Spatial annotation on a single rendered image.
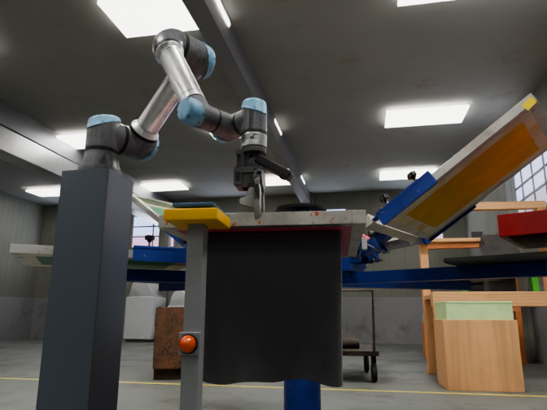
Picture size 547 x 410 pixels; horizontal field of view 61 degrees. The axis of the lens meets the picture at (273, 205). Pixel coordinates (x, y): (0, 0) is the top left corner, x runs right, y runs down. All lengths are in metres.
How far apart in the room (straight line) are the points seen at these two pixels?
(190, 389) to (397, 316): 10.96
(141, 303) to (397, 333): 6.34
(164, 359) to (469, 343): 3.14
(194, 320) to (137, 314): 11.29
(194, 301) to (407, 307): 10.99
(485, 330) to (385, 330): 7.01
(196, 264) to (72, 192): 0.75
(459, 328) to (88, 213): 4.02
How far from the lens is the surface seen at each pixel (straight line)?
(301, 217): 1.28
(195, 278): 1.11
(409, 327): 11.98
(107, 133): 1.80
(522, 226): 2.05
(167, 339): 5.42
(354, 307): 11.94
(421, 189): 2.11
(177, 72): 1.49
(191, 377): 1.11
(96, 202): 1.68
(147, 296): 12.32
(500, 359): 5.14
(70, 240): 1.70
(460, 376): 5.05
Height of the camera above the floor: 0.72
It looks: 13 degrees up
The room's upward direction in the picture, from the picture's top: straight up
